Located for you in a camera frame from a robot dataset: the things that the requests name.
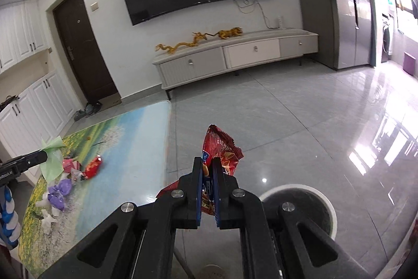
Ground pink wrapper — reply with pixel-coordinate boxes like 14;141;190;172
63;159;80;173

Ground green paper sheet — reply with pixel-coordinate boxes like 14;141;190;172
41;137;66;181

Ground purple wrapper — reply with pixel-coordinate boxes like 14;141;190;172
48;179;72;211

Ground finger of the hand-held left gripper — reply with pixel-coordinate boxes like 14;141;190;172
18;150;49;170

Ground grey washing machine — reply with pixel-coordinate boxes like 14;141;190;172
380;14;396;62

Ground gold dragon figurine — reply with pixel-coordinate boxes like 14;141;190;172
155;31;216;54

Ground white crumpled tissue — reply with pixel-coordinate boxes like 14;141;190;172
34;199;57;230

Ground red snack packet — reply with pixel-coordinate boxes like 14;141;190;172
156;124;244;217

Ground white base cabinets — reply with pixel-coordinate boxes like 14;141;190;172
0;68;80;181

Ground clear plastic wrapper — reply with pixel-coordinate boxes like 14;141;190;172
70;169;87;183

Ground dark shoes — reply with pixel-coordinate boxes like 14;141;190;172
84;101;102;114

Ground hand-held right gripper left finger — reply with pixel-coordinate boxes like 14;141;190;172
39;157;204;279

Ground white wall cabinets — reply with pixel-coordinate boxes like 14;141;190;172
0;0;49;73

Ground dark brown door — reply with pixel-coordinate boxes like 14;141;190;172
52;0;119;103

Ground white round waste bin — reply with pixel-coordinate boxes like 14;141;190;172
259;184;338;242

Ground grey refrigerator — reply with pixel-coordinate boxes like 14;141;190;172
283;0;376;70

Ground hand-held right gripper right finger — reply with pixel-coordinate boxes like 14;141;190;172
212;157;376;279

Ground television cable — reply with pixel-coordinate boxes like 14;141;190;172
233;0;278;29

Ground small red wrapper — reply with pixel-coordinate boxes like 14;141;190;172
83;155;103;180

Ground gold tiger figurine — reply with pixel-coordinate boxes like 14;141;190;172
217;27;244;39

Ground grey white television cabinet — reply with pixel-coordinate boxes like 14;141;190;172
152;27;319;100

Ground purple stool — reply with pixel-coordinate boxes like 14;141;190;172
403;51;417;75

